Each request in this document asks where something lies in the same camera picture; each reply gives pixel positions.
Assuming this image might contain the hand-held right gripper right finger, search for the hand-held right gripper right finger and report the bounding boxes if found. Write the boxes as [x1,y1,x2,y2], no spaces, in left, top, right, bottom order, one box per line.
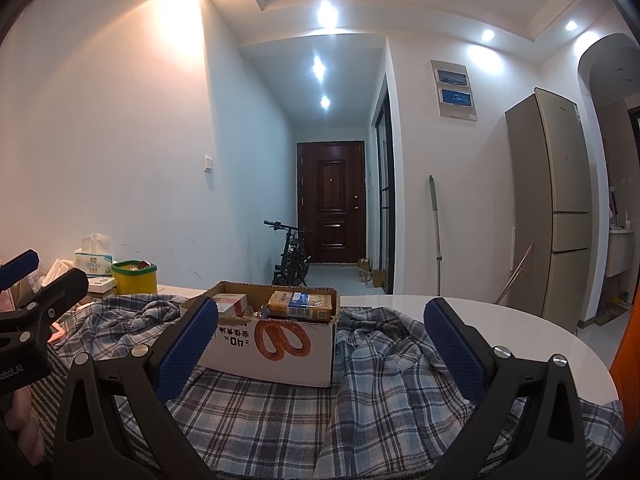
[423,296,588,480]

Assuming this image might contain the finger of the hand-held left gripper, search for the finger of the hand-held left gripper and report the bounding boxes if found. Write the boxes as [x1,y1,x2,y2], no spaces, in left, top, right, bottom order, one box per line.
[0,267,90,346]
[0,249,40,291]

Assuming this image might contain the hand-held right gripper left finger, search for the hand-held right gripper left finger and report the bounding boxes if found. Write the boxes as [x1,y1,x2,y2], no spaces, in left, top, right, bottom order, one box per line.
[52,295,221,480]

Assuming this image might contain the red and white box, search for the red and white box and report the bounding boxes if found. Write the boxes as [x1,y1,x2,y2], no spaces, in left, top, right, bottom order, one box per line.
[210,294,251,317]

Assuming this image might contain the yellow box blue label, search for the yellow box blue label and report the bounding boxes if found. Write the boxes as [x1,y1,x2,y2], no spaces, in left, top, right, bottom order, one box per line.
[267,290,335,322]

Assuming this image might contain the person's left hand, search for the person's left hand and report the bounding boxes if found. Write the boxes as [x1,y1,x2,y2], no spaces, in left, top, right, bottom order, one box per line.
[0,387,46,466]

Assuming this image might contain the flat white box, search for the flat white box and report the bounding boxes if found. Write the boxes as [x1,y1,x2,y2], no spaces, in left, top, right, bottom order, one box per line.
[42,259,76,286]

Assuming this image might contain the yellow container green rim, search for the yellow container green rim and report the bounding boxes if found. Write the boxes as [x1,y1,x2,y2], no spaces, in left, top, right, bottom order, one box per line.
[111,259,159,296]

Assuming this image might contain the blue plaid cloth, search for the blue plaid cloth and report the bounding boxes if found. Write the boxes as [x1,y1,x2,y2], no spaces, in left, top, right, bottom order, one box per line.
[45,292,626,480]

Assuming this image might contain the black bicycle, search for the black bicycle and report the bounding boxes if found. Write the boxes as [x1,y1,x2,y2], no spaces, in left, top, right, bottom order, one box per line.
[263,220,317,287]

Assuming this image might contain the colourful floor mat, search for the colourful floor mat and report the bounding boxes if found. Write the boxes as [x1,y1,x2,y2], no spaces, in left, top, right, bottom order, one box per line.
[595,300,628,326]

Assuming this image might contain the orange board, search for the orange board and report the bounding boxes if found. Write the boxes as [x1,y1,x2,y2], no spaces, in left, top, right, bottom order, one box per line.
[607,305,640,401]

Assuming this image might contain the beige refrigerator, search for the beige refrigerator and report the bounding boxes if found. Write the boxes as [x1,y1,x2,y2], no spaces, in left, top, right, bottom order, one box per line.
[504,87,596,331]

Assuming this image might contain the black framed glass door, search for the black framed glass door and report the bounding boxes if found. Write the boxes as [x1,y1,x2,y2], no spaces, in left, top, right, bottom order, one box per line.
[374,75,396,295]

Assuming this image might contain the white sink cabinet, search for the white sink cabinet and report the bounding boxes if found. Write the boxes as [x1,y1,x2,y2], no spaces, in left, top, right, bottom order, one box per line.
[605,227,638,278]

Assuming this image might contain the brown entrance door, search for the brown entrance door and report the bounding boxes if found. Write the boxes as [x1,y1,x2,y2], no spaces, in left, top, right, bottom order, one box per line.
[297,141,367,264]

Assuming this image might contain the pink broom handle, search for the pink broom handle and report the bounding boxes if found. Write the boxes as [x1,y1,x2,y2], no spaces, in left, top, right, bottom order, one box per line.
[492,243,535,306]

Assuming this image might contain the wall panel blue pictures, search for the wall panel blue pictures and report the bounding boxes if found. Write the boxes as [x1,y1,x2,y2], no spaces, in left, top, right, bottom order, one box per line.
[431,59,477,121]

